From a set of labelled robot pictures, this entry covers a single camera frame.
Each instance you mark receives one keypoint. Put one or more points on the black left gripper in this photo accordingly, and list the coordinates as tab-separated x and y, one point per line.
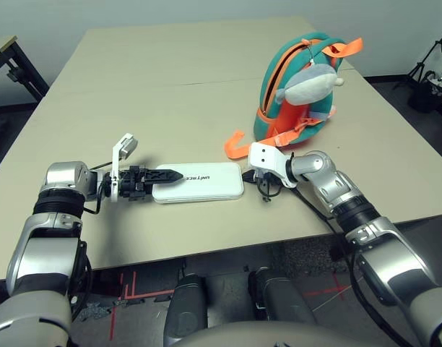
134	180

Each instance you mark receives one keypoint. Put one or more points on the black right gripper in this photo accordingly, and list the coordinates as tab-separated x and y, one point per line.
262	178

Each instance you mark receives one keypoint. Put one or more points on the white plastic pencil case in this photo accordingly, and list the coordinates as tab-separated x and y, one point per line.
213	184

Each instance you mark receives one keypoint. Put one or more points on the teal and orange backpack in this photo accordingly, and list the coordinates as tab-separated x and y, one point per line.
271	72

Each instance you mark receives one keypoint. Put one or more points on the grey white plush toy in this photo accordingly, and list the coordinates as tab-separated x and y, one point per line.
307	86

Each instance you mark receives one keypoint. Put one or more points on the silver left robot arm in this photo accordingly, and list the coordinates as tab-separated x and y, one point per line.
62	177

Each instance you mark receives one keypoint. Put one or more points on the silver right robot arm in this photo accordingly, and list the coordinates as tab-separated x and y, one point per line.
336	184

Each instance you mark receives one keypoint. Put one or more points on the black table foot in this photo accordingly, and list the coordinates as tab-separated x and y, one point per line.
338	251

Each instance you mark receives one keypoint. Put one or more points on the grey right robot leg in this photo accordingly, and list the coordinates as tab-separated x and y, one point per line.
282	300

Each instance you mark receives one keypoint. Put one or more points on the grey robot leg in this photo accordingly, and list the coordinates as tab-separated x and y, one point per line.
186	307
282	300

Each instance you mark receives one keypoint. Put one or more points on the grey left robot leg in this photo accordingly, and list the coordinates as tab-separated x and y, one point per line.
186	307

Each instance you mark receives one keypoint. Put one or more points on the beige robot torso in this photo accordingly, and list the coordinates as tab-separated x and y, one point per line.
242	336

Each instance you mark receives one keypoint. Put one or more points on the thin black diagonal rod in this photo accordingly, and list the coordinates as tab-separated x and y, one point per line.
13	74

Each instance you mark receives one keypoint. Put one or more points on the black bag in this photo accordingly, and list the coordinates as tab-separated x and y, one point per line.
423	101

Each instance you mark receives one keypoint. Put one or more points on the black tripod stand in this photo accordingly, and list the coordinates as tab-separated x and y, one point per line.
419	67

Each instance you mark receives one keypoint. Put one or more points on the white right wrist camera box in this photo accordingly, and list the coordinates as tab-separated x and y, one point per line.
268	157

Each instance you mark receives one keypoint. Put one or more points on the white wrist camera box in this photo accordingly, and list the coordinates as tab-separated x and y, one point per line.
268	157
129	144

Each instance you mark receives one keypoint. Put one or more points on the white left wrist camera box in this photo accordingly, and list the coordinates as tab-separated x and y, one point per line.
129	144

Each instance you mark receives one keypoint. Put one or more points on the wood top black frame table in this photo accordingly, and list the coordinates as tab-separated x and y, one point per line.
8	40

